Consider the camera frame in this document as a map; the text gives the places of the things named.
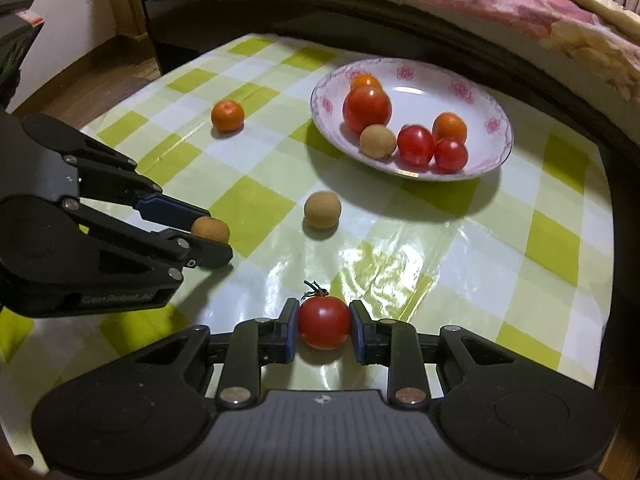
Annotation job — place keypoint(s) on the white plate with pink flowers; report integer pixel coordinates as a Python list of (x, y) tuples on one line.
[(430, 100)]

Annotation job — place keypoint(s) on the large red tomato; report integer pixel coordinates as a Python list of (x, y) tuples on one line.
[(366, 108)]

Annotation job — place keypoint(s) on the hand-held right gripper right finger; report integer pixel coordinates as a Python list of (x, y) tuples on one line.
[(357, 332)]

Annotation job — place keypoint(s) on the brown longan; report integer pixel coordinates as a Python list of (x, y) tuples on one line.
[(212, 230), (377, 141), (322, 210)]

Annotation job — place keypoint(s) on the small orange tomato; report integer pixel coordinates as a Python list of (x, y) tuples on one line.
[(366, 81), (227, 115), (450, 126)]

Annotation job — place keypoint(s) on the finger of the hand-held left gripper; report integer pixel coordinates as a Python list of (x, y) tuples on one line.
[(165, 207), (205, 255)]

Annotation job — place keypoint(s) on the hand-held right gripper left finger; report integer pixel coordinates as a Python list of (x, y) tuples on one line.
[(291, 330)]

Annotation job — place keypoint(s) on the green checked tablecloth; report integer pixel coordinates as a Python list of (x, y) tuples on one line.
[(425, 260)]

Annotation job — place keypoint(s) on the dark wooden bed frame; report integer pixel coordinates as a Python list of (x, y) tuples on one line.
[(300, 15)]

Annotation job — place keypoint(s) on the red cherry tomato with stem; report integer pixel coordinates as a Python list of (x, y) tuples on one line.
[(324, 322)]

